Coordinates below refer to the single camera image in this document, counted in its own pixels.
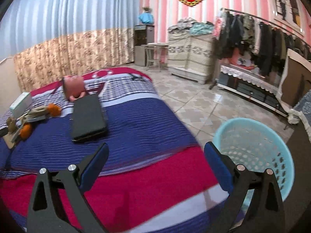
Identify metal clothes rack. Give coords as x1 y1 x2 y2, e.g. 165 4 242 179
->
209 8 311 90

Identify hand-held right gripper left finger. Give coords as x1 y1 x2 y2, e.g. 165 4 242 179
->
26 143 110 233

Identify light blue plastic basket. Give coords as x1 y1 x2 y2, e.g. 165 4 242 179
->
211 118 295 214

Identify low black cabinet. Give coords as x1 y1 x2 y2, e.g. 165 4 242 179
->
217 64 289 117

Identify dark brown chair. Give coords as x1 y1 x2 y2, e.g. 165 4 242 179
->
284 121 311 233

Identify red and white object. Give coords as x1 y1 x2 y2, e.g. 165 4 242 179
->
231 56 257 71

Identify brown board with white edge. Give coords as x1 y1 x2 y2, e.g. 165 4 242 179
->
278 49 311 110

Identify pink hanging bag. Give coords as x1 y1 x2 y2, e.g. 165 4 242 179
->
214 17 225 38

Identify small brown scrap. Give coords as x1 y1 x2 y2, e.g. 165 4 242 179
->
6 117 17 133

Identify white cabinet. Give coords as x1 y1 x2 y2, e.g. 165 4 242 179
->
0 57 21 114

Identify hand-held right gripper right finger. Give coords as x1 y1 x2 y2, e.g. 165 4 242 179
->
204 141 286 233

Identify small round table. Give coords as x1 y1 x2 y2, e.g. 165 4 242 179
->
141 42 169 71

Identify grey water dispenser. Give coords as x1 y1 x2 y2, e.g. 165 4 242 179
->
134 24 155 66

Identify row of hanging clothes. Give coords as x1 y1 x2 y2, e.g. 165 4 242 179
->
214 11 311 77

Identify teal and white box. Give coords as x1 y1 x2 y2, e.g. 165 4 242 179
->
10 92 33 118

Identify blue cloth cover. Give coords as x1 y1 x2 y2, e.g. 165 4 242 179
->
138 13 155 25

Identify white lace cloth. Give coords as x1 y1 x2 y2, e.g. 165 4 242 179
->
220 64 283 95

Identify pink cup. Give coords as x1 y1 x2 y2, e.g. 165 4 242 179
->
63 75 87 102

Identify brown phone case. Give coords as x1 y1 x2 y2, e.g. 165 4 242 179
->
3 126 25 150

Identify blue and floral curtain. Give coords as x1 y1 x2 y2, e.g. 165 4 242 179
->
0 0 142 93

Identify black case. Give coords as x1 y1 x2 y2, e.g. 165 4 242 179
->
71 95 108 142

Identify pile of clothes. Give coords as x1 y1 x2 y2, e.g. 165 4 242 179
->
168 17 215 36

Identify wall poster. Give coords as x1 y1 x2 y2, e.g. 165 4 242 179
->
270 0 305 33

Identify blue floral fringed cloth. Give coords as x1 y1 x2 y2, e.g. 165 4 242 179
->
287 95 311 141

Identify cabinet under patterned cloth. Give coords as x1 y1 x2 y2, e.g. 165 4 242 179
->
168 33 215 84

